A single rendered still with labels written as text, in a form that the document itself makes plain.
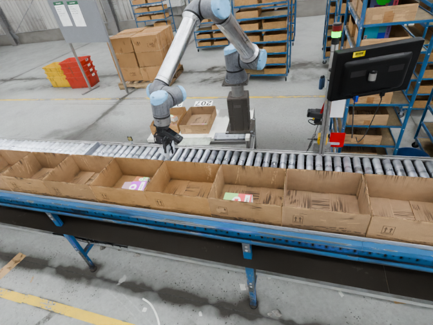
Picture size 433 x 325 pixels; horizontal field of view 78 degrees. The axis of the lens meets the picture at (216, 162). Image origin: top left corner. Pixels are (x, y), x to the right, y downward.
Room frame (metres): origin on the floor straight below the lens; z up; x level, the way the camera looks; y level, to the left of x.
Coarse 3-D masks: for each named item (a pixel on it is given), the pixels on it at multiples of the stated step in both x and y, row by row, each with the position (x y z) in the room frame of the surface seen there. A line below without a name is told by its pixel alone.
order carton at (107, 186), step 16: (112, 160) 1.55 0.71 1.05; (128, 160) 1.54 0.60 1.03; (144, 160) 1.49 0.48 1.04; (160, 160) 1.44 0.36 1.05; (112, 176) 1.49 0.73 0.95; (128, 176) 1.54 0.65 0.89; (144, 176) 1.51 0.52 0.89; (96, 192) 1.30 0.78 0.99; (112, 192) 1.25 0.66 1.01; (128, 192) 1.21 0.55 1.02; (144, 208) 1.18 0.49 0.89
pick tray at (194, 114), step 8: (192, 112) 2.61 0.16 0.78; (200, 112) 2.58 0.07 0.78; (208, 112) 2.55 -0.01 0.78; (184, 120) 2.40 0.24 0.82; (192, 120) 2.48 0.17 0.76; (200, 120) 2.45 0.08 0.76; (208, 120) 2.42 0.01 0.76; (184, 128) 2.24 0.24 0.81; (192, 128) 2.21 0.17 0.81; (200, 128) 2.19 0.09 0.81; (208, 128) 2.18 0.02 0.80
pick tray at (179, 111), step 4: (172, 108) 2.67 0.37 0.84; (176, 108) 2.66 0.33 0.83; (180, 108) 2.65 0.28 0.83; (184, 108) 2.59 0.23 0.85; (172, 112) 2.67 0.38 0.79; (176, 112) 2.66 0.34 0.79; (180, 112) 2.65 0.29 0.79; (184, 112) 2.56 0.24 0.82; (180, 116) 2.43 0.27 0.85; (180, 120) 2.40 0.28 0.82; (152, 124) 2.40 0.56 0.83; (152, 128) 2.33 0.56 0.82; (172, 128) 2.28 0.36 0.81; (176, 128) 2.27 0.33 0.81; (152, 132) 2.33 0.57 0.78
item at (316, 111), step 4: (312, 108) 1.69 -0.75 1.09; (316, 108) 1.68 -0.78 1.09; (308, 112) 1.66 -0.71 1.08; (312, 112) 1.65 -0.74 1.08; (316, 112) 1.64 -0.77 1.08; (308, 116) 1.66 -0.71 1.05; (312, 116) 1.65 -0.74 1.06; (316, 116) 1.63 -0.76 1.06; (320, 116) 1.62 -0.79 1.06; (316, 120) 1.65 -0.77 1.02; (320, 120) 1.64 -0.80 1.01
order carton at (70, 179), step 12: (72, 156) 1.72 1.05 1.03; (84, 156) 1.68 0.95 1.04; (96, 156) 1.64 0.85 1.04; (60, 168) 1.60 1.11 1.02; (72, 168) 1.68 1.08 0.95; (84, 168) 1.70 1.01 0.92; (96, 168) 1.66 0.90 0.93; (48, 180) 1.49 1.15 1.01; (60, 180) 1.56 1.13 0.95; (72, 180) 1.62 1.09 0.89; (84, 180) 1.59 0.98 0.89; (60, 192) 1.42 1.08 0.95; (72, 192) 1.38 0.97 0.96; (84, 192) 1.34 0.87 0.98
